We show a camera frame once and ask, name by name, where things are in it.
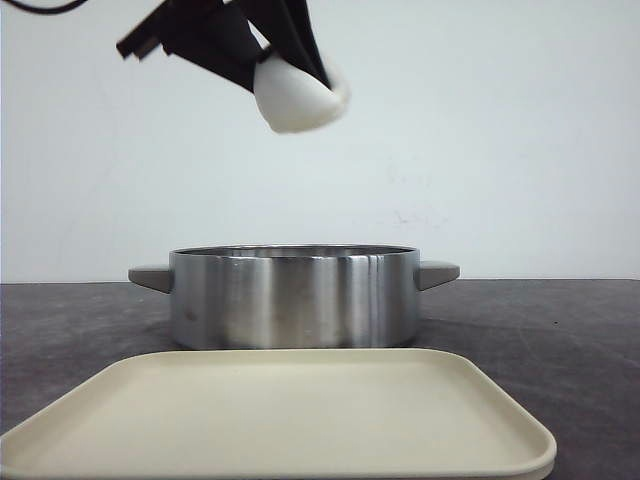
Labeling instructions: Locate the beige plastic tray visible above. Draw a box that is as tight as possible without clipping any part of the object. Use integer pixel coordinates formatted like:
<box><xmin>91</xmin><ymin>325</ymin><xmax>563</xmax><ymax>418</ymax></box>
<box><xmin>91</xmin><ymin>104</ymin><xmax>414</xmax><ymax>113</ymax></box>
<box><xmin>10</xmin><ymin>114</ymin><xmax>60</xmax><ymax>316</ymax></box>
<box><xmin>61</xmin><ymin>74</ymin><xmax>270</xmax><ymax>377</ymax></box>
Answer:
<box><xmin>1</xmin><ymin>349</ymin><xmax>557</xmax><ymax>479</ymax></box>

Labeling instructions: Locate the panda bun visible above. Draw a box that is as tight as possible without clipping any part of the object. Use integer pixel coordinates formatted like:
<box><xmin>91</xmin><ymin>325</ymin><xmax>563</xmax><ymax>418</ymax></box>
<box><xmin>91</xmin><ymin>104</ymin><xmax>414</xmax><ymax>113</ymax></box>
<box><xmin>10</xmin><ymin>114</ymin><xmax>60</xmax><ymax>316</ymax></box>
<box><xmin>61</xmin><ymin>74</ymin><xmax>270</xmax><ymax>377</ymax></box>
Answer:
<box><xmin>253</xmin><ymin>55</ymin><xmax>351</xmax><ymax>134</ymax></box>

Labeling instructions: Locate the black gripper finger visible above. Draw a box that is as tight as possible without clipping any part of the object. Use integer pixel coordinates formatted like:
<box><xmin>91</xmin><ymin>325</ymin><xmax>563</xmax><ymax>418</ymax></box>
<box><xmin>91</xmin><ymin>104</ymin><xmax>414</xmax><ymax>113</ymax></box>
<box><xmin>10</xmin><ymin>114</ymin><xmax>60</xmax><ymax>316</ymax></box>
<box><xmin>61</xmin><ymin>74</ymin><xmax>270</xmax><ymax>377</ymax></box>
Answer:
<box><xmin>164</xmin><ymin>1</ymin><xmax>264</xmax><ymax>93</ymax></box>
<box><xmin>239</xmin><ymin>0</ymin><xmax>331</xmax><ymax>88</ymax></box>

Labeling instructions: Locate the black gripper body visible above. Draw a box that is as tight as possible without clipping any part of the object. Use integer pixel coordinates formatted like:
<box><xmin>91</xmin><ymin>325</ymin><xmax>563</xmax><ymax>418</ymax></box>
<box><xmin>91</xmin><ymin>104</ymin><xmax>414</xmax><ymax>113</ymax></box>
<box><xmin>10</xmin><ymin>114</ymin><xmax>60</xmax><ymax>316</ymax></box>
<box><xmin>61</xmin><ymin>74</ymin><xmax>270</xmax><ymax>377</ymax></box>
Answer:
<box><xmin>116</xmin><ymin>1</ymin><xmax>230</xmax><ymax>61</ymax></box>

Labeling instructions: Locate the stainless steel steamer pot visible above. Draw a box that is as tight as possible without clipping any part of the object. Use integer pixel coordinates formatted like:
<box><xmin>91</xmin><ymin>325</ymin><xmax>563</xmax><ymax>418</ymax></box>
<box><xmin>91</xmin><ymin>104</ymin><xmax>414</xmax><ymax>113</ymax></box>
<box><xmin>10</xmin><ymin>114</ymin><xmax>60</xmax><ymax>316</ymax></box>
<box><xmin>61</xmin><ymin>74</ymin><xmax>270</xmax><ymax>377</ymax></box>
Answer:
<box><xmin>128</xmin><ymin>244</ymin><xmax>460</xmax><ymax>350</ymax></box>

